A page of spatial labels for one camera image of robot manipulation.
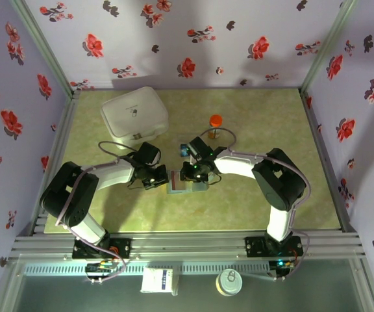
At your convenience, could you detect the white plastic medicine box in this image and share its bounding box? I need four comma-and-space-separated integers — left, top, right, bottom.
99, 86, 170, 150

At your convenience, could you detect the aluminium cross rail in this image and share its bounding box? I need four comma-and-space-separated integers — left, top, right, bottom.
7, 229, 367, 261

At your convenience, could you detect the silver tin can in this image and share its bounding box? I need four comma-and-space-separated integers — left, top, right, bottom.
215, 268, 242, 297

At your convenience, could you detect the lavender left arm cable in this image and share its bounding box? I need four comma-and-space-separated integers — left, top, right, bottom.
55, 140, 139, 251

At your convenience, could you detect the aluminium side rail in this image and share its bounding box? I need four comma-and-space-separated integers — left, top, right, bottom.
299, 89, 358, 232
32, 90, 81, 235

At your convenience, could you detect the white power supply box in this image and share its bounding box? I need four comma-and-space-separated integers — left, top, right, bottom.
140, 266, 179, 296

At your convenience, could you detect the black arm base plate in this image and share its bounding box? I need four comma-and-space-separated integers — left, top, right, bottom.
72, 238, 132, 260
245, 236, 303, 259

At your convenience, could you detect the lavender arm cable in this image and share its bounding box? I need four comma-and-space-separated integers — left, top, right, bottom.
199, 128, 311, 235
55, 140, 139, 251

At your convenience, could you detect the lavender base cable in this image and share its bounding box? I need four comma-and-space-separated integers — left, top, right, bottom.
87, 250, 128, 284
271, 231, 311, 281

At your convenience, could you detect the orange capped pill bottle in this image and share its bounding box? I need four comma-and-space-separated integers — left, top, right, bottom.
208, 114, 223, 140

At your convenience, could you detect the small controller board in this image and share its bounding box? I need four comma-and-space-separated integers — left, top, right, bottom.
86, 259, 116, 283
269, 258, 295, 280

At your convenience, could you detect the grey slotted cable duct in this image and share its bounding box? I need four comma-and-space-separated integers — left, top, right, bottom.
23, 262, 272, 277

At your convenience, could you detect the aluminium corner post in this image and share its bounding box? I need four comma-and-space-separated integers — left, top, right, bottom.
300, 0, 360, 94
10, 0, 77, 95

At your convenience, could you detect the pale green card holder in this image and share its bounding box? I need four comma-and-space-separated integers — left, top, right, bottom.
166, 168, 216, 195

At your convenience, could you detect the lavender right arm cable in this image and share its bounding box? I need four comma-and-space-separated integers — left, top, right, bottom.
199, 128, 311, 235

